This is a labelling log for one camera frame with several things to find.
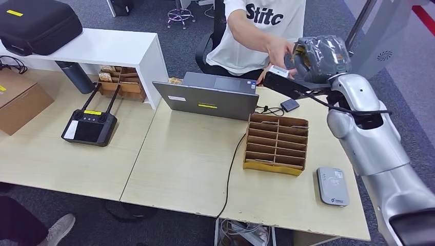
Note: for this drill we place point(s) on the small wooden card organizer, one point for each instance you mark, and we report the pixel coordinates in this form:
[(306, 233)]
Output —
[(133, 87)]

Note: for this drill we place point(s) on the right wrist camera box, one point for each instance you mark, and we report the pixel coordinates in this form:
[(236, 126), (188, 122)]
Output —
[(282, 85)]

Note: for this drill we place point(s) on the black carrying case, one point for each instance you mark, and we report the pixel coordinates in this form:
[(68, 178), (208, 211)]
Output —
[(37, 27)]

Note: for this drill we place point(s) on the black remote controller with antennas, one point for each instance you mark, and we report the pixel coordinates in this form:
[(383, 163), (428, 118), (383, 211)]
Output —
[(89, 130)]

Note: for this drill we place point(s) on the person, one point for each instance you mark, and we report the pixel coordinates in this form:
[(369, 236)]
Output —
[(20, 225), (244, 51)]

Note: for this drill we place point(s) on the white key card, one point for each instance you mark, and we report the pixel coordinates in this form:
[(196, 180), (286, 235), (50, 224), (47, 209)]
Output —
[(270, 123)]

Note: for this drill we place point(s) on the grey card reader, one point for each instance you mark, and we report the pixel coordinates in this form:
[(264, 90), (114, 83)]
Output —
[(333, 186)]

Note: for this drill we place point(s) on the dark grey bottle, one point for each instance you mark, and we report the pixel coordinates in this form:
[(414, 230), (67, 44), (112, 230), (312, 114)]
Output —
[(77, 78)]

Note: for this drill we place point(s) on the grey kiosk stand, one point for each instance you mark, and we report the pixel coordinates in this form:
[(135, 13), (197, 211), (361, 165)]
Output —
[(380, 40)]

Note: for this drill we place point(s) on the stack of golden cards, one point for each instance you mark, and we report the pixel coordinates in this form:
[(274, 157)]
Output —
[(175, 80), (105, 77), (108, 68)]

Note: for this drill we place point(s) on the person's left hand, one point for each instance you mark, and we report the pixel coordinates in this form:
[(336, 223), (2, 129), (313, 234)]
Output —
[(263, 78)]

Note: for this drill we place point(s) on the person's right forearm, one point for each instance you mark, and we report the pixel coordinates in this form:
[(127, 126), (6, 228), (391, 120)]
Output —
[(248, 32)]

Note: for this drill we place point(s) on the black cabinet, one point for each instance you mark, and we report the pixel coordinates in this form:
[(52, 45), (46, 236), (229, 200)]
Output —
[(120, 7)]

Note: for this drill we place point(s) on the grey laptop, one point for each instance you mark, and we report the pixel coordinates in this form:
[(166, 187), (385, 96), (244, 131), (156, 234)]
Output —
[(210, 103)]

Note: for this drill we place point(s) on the golden ID card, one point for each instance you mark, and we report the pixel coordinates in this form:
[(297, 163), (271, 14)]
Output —
[(300, 51)]

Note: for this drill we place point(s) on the chrome stool base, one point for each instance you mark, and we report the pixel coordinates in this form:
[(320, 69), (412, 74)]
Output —
[(180, 15)]

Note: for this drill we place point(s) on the small black square box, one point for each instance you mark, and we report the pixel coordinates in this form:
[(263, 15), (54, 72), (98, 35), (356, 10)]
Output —
[(290, 105)]

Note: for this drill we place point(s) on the chrome stanchion post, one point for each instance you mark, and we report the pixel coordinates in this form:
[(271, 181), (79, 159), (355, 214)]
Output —
[(363, 17)]

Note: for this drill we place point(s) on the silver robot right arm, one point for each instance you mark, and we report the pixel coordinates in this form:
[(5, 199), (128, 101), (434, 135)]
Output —
[(374, 142)]

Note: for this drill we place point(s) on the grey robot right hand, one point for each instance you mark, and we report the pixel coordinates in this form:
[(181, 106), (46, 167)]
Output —
[(326, 57)]

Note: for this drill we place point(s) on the person's right hand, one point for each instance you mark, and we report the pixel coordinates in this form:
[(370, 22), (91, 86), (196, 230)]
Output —
[(280, 51)]

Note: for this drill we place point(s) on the white desk shelf riser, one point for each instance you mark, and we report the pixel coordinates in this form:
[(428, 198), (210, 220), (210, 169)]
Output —
[(102, 46)]

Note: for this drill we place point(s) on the wooden slotted card organizer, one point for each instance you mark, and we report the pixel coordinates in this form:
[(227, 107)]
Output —
[(272, 167)]

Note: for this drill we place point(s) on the brown cardboard box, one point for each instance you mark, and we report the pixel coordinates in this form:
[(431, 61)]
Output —
[(18, 102)]

